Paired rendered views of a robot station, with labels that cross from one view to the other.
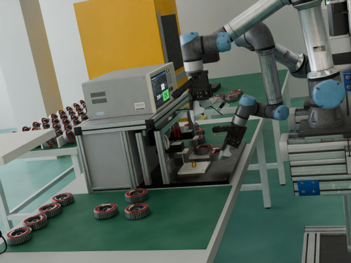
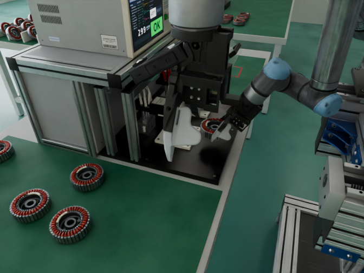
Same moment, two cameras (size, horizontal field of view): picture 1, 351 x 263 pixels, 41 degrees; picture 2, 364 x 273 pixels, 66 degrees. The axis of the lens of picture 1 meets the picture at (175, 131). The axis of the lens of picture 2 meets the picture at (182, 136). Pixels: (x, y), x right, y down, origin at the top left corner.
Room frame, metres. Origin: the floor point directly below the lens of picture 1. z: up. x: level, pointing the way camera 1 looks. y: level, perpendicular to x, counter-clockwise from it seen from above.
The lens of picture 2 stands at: (1.48, -0.11, 1.46)
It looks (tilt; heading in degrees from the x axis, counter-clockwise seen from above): 36 degrees down; 2
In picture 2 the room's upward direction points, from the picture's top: straight up
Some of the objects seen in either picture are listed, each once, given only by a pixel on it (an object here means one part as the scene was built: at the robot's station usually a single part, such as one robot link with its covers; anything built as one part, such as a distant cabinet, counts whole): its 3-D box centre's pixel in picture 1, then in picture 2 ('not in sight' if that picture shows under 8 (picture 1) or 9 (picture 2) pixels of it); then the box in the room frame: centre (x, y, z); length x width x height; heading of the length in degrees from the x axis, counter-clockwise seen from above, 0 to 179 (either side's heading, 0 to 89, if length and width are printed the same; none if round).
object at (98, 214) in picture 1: (106, 210); (31, 205); (2.05, 0.38, 0.77); 0.11 x 0.11 x 0.04
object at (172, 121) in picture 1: (175, 119); (165, 63); (2.57, -0.01, 1.03); 0.62 x 0.01 x 0.03; 162
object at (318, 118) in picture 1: (325, 112); not in sight; (1.92, -0.63, 1.09); 0.15 x 0.15 x 0.10
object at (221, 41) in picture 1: (216, 43); not in sight; (1.89, -0.22, 1.45); 0.11 x 0.11 x 0.08; 78
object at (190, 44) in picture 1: (191, 46); not in sight; (1.89, -0.12, 1.45); 0.09 x 0.08 x 0.11; 78
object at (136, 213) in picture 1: (137, 211); (71, 223); (1.98, 0.23, 0.77); 0.11 x 0.11 x 0.04
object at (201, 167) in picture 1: (194, 167); (178, 134); (2.42, -0.07, 0.78); 0.15 x 0.15 x 0.01; 72
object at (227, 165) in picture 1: (197, 163); (184, 122); (2.54, -0.09, 0.76); 0.64 x 0.47 x 0.02; 162
